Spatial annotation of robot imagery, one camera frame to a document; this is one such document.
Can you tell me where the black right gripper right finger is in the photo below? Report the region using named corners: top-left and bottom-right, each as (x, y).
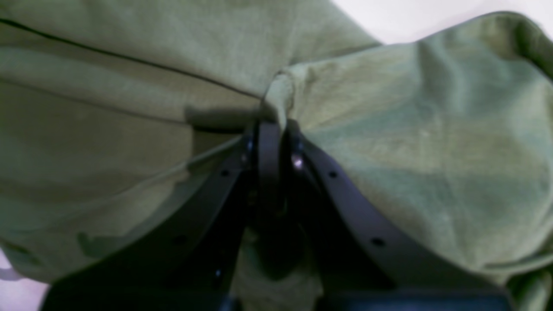
top-left (285, 121), bottom-right (514, 311)

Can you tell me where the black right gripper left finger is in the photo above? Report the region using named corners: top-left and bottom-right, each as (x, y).
top-left (41, 121), bottom-right (284, 311)

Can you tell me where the green t-shirt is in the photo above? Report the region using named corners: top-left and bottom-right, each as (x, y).
top-left (1, 0), bottom-right (552, 311)

